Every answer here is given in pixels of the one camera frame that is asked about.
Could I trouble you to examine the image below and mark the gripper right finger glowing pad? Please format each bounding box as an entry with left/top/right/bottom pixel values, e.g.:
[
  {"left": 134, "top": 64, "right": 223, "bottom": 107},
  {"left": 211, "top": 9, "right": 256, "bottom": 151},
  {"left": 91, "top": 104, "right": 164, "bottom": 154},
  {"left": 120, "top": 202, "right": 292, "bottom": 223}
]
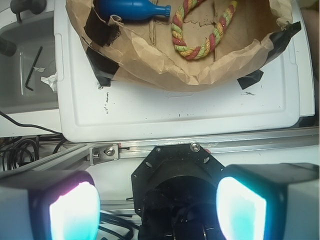
[{"left": 216, "top": 163, "right": 320, "bottom": 240}]

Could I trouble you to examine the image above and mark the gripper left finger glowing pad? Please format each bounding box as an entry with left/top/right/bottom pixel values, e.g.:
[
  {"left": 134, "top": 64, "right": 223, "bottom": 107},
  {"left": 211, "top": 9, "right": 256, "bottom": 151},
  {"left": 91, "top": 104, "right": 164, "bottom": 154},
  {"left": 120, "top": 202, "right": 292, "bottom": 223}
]
[{"left": 0, "top": 170, "right": 101, "bottom": 240}]

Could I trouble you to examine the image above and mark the blue plastic bottle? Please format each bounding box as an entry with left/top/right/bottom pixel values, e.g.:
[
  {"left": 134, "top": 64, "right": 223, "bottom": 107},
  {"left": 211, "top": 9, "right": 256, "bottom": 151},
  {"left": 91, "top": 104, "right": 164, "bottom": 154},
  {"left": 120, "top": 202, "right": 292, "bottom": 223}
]
[{"left": 96, "top": 0, "right": 171, "bottom": 21}]

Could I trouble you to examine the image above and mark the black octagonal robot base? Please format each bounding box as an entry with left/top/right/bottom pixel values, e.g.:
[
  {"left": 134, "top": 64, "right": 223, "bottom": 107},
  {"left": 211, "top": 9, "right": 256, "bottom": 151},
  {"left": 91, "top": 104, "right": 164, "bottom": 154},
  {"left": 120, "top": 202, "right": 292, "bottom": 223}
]
[{"left": 131, "top": 145, "right": 225, "bottom": 240}]

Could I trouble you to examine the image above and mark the grey plastic tray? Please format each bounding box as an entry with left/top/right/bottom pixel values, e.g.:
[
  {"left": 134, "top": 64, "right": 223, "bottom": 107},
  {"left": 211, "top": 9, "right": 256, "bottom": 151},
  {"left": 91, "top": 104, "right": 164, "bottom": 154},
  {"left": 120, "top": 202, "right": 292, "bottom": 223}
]
[{"left": 0, "top": 11, "right": 58, "bottom": 114}]

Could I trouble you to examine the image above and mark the black hex key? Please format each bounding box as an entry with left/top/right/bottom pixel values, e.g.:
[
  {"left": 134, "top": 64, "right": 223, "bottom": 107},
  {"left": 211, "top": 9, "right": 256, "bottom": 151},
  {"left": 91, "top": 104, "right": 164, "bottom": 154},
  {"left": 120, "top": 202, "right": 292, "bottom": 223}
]
[{"left": 24, "top": 46, "right": 43, "bottom": 91}]

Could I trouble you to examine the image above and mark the crumpled white paper scrap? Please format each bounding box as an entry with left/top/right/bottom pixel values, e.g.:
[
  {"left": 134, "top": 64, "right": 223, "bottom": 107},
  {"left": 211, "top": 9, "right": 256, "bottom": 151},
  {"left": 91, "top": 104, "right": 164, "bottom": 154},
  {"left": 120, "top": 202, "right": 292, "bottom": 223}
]
[{"left": 40, "top": 73, "right": 58, "bottom": 93}]

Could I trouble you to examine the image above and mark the brown paper bag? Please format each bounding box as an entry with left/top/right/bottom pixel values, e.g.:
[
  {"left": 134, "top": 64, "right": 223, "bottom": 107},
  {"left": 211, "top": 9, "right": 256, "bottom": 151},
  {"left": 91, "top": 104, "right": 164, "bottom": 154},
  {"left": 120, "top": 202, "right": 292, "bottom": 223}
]
[{"left": 65, "top": 0, "right": 302, "bottom": 92}]

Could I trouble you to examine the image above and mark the black cables bundle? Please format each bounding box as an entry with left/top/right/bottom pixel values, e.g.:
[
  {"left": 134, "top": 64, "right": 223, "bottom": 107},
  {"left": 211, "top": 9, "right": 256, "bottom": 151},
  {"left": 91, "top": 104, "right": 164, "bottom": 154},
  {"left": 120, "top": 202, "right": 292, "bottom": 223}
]
[{"left": 0, "top": 109, "right": 68, "bottom": 172}]

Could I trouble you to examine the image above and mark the aluminium extrusion rail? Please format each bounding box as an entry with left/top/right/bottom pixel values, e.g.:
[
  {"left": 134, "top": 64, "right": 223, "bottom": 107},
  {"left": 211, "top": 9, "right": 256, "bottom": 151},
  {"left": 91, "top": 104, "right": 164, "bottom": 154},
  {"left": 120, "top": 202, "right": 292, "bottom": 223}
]
[{"left": 13, "top": 126, "right": 320, "bottom": 171}]

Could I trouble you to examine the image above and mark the metal corner bracket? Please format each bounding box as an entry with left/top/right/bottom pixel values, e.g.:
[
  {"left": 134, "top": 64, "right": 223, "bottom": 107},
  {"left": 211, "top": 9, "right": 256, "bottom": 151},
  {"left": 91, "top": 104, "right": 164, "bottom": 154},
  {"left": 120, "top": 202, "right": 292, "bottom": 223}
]
[{"left": 89, "top": 143, "right": 120, "bottom": 166}]

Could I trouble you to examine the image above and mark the multicolour rope ring toy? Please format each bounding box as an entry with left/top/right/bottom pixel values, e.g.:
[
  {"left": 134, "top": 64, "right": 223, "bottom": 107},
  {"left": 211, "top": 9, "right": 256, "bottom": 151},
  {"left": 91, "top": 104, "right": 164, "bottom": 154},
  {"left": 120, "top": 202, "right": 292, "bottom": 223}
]
[{"left": 171, "top": 0, "right": 238, "bottom": 61}]

